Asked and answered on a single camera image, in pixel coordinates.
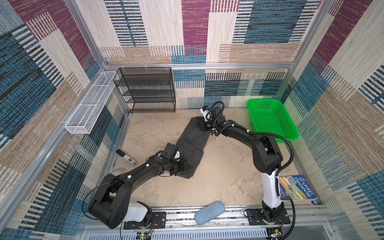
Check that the black white remote control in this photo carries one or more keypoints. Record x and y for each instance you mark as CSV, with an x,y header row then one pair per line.
x,y
123,155

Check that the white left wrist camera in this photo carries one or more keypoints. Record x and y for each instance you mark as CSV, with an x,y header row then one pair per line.
x,y
177,156

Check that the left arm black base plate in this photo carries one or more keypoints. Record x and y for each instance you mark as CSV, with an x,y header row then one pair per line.
x,y
157,220

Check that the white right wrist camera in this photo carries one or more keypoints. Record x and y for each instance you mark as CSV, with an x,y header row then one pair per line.
x,y
206,112

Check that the white wire mesh tray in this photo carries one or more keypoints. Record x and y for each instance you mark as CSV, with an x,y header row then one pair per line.
x,y
86,114

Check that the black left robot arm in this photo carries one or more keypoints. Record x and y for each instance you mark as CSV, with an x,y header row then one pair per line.
x,y
111,202

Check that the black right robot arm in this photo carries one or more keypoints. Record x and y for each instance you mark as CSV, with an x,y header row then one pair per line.
x,y
267,157

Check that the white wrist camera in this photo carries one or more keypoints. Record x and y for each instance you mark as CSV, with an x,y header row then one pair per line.
x,y
206,112
177,156

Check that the dark pinstriped long sleeve shirt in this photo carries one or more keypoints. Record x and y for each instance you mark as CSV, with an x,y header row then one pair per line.
x,y
192,143

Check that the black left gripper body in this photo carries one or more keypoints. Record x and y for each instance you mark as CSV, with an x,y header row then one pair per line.
x,y
179,166

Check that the black wire mesh shelf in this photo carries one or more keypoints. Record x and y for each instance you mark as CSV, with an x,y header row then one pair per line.
x,y
147,90

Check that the colourful treehouse book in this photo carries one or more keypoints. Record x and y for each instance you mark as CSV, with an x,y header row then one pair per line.
x,y
297,187

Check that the white slotted cable duct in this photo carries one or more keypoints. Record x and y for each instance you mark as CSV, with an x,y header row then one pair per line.
x,y
222,234

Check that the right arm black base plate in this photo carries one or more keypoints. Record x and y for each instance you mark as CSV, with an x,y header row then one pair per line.
x,y
256,218

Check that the clear tape roll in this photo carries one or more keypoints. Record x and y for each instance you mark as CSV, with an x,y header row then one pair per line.
x,y
117,171

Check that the blue-grey fuzzy microphone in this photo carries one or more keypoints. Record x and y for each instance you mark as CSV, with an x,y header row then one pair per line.
x,y
209,213

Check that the green plastic basket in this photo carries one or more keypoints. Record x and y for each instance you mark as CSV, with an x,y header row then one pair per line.
x,y
271,116

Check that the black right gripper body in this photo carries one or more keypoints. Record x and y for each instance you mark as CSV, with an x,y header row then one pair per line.
x,y
207,125

